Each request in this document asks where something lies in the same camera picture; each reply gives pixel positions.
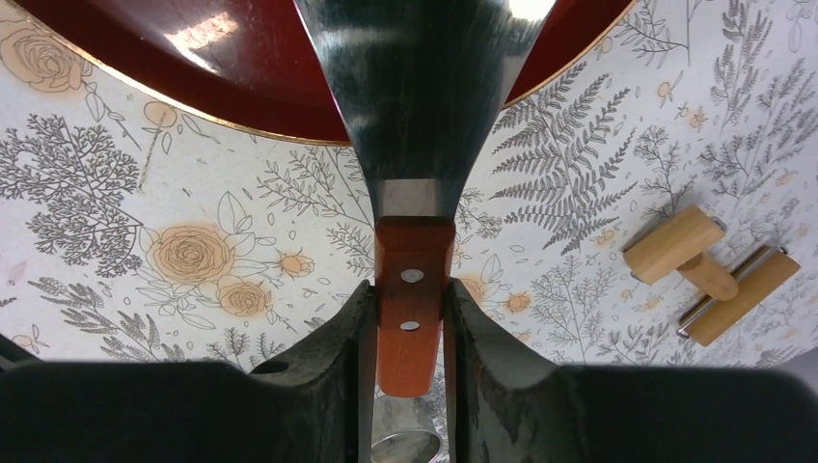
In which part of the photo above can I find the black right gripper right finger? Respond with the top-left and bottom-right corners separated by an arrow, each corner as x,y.
443,280 -> 817,462

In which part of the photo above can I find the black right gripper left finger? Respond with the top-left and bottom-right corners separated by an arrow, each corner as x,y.
1,282 -> 376,462

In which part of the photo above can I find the wooden double-ended rolling pin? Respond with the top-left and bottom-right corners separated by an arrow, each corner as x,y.
623,204 -> 801,347

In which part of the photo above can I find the metal scraper wooden handle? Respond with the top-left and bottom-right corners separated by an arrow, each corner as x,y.
296,1 -> 554,397

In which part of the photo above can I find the round red tray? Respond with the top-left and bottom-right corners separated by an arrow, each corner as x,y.
19,1 -> 632,145

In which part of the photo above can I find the floral table mat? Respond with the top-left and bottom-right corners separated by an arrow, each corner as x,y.
1,1 -> 817,462

